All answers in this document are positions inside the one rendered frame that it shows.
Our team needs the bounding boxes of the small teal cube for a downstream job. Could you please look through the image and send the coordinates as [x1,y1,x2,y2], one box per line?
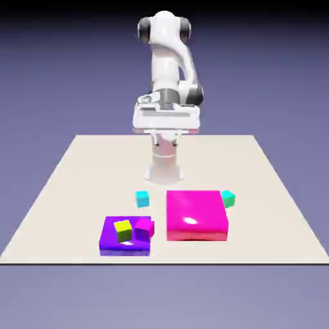
[220,190,236,209]

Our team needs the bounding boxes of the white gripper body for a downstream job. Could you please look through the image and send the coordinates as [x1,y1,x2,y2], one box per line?
[132,102,201,136]

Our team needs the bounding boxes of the small yellow cube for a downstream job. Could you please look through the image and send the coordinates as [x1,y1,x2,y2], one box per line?
[113,219,133,244]

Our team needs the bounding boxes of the large pink box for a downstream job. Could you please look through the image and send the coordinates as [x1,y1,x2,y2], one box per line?
[166,190,229,242]

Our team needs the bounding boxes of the small magenta cube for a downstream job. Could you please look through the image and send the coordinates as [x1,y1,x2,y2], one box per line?
[134,218,156,242]

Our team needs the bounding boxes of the large purple box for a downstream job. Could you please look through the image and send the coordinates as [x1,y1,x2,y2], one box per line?
[99,215,152,257]

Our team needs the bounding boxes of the small cyan cube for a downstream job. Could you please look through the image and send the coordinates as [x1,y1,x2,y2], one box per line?
[135,190,150,208]

